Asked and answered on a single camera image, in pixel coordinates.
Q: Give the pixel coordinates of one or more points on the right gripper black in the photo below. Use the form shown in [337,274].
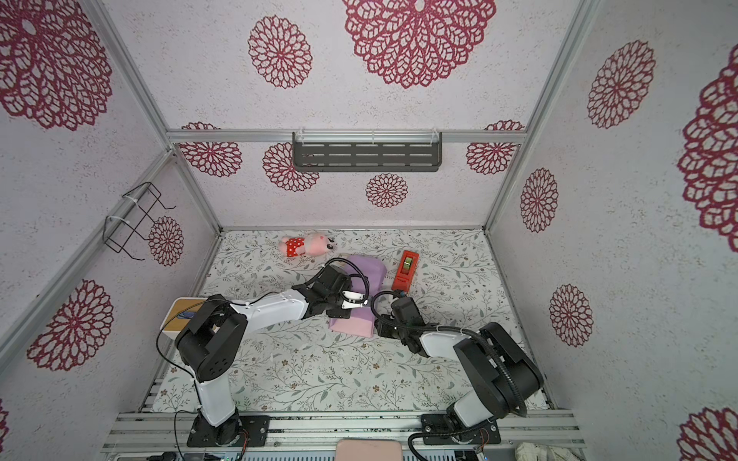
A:
[382,327]

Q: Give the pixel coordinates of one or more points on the black wire wall rack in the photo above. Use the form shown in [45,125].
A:
[143,197]

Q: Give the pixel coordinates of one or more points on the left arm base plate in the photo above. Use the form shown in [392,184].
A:
[237,431]

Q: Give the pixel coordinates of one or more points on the pink plush toy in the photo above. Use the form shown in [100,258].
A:
[311,245]

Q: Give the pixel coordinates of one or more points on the red tape dispenser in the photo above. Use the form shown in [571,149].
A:
[406,271]

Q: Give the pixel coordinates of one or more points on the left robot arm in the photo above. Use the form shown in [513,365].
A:
[209,342]

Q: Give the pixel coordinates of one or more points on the white cloth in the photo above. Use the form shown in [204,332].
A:
[538,452]

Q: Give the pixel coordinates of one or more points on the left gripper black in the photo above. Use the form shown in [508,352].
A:
[340,313]

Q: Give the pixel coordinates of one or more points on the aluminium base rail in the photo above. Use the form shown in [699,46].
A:
[310,431]

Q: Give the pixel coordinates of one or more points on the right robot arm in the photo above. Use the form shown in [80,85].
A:
[501,374]

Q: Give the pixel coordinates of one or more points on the grey wall shelf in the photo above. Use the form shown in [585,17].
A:
[368,153]

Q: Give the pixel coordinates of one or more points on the white tissue box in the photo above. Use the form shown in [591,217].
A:
[181,312]

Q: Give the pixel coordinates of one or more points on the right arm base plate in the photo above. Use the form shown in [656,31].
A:
[444,429]

